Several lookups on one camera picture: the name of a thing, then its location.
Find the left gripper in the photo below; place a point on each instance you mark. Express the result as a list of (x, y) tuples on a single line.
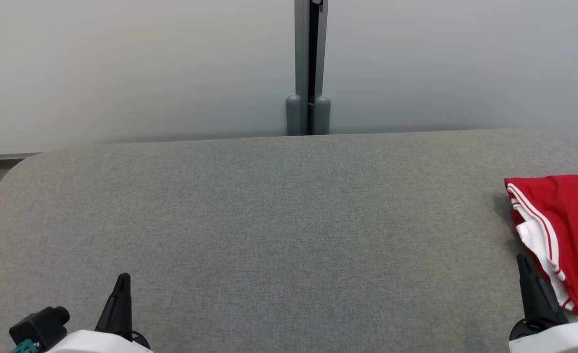
[(92, 343)]

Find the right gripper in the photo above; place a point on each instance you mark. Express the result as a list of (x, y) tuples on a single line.
[(564, 340)]

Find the grey fabric sofa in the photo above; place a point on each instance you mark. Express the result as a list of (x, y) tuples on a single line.
[(269, 235)]

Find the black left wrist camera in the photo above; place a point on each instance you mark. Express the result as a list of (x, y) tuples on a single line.
[(39, 326)]

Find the grey wall partition post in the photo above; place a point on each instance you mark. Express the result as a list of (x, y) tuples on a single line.
[(301, 59)]

